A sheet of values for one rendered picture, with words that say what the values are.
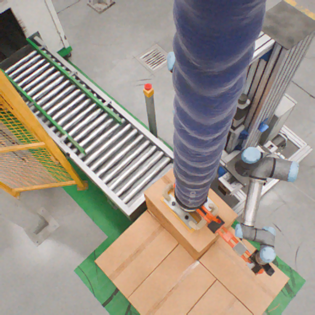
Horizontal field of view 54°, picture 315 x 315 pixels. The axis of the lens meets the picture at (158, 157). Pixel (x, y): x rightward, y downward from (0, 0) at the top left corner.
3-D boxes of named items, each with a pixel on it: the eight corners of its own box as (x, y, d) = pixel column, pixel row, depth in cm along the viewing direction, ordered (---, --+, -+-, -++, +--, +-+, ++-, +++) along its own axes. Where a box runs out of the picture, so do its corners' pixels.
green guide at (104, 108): (28, 44, 360) (25, 38, 352) (35, 39, 363) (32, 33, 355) (120, 125, 307) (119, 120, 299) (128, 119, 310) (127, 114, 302)
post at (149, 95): (150, 143, 360) (143, 88, 270) (154, 139, 362) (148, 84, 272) (154, 146, 358) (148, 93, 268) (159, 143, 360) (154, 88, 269)
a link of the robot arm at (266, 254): (277, 247, 167) (275, 263, 164) (271, 250, 177) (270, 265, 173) (262, 243, 168) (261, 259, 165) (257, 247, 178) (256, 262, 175)
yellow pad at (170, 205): (159, 199, 232) (159, 197, 228) (169, 191, 235) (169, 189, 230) (191, 234, 220) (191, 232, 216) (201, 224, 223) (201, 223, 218)
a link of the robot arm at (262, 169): (254, 153, 168) (235, 239, 172) (274, 157, 166) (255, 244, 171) (251, 152, 179) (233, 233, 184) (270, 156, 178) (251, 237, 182)
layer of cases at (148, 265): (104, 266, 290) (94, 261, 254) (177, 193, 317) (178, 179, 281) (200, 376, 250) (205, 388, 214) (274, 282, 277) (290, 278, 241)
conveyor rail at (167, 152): (39, 50, 376) (32, 37, 359) (42, 47, 377) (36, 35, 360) (178, 171, 299) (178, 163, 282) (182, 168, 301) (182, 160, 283)
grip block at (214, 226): (205, 225, 212) (206, 223, 207) (216, 216, 215) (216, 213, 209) (215, 234, 209) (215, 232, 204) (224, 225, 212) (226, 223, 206)
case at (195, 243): (147, 207, 271) (143, 192, 235) (180, 178, 281) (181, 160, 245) (195, 260, 250) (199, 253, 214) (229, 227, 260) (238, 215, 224)
